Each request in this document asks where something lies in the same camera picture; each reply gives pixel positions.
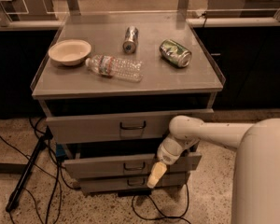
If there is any grey drawer cabinet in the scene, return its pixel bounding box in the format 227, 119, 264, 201
32, 12, 225, 194

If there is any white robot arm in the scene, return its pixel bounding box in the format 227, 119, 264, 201
147, 116, 280, 224

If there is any slim silver can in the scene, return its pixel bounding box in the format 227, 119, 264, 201
122, 26, 138, 54

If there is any green soda can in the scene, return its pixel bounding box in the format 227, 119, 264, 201
159, 39, 192, 68

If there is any clear acrylic barrier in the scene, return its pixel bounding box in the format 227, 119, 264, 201
0, 0, 280, 30

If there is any grey bottom drawer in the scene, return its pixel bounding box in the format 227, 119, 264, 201
79, 172, 189, 195

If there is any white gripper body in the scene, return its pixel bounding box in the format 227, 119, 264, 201
157, 134, 199, 165

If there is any clear plastic water bottle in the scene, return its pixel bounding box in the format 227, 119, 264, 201
85, 55, 143, 82

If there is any blue box behind cabinet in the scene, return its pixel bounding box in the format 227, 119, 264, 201
55, 144, 66, 159

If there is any black pole stand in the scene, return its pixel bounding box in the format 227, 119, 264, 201
6, 128, 52, 213

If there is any grey drawer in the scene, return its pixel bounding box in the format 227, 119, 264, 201
64, 152, 202, 179
47, 109, 213, 144
79, 172, 189, 195

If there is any black floor cable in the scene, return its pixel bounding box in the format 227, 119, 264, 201
130, 184, 193, 224

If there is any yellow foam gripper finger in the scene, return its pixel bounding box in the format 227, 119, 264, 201
147, 161, 167, 189

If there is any grey top drawer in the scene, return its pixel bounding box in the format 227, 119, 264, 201
47, 109, 213, 144

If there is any white bowl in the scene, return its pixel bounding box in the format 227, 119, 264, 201
49, 39, 91, 66

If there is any black cable bundle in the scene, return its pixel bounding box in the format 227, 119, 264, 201
0, 115, 82, 224

